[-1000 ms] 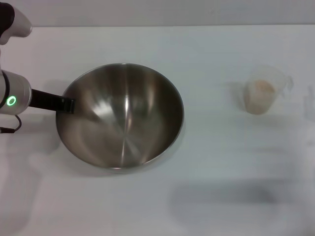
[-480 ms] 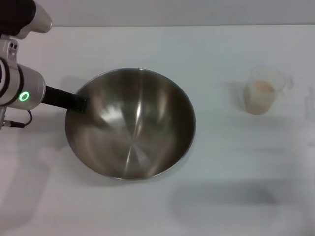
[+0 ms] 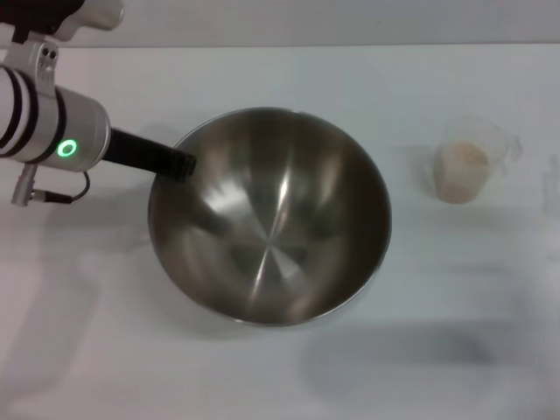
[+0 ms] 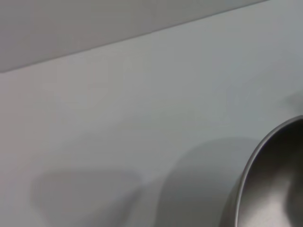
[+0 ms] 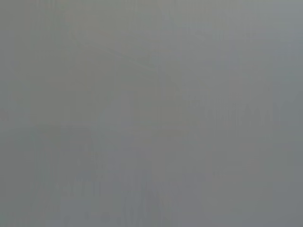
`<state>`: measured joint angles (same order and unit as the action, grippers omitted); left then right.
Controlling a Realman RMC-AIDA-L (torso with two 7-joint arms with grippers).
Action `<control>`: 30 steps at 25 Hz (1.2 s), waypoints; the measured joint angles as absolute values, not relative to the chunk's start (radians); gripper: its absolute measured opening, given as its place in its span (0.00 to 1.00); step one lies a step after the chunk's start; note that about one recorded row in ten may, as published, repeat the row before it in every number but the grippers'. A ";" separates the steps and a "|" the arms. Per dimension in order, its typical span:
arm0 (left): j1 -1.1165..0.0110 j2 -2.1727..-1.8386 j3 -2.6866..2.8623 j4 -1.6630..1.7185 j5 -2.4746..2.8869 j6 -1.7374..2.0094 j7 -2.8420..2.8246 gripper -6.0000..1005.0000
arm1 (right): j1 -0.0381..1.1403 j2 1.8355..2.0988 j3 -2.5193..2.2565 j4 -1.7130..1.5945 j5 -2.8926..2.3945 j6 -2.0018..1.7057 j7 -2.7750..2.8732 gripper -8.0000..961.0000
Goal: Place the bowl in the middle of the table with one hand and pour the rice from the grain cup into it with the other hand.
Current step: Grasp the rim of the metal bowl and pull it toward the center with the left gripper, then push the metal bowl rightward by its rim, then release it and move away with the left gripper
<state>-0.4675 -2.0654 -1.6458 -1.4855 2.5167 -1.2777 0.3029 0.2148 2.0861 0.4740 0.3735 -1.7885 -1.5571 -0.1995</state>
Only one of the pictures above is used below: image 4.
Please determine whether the stainless steel mixing bowl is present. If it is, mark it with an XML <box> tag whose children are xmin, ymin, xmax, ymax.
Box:
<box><xmin>222</xmin><ymin>115</ymin><xmax>303</xmax><ymax>227</ymax></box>

